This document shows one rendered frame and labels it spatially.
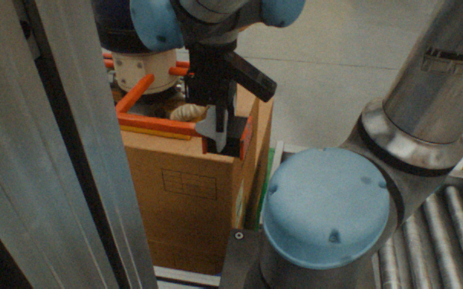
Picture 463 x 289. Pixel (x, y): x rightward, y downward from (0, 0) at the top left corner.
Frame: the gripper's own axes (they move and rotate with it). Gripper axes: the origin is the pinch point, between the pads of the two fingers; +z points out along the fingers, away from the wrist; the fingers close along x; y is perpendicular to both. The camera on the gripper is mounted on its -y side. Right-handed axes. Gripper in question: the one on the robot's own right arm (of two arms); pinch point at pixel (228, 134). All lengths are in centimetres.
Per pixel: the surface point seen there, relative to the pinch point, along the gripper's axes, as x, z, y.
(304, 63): -269, 107, -10
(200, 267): -7, 63, 11
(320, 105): -195, 107, -27
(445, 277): -16, 54, -64
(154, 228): -6, 46, 25
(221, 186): -6.5, 21.9, 3.4
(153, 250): -6, 59, 28
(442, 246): -27, 53, -65
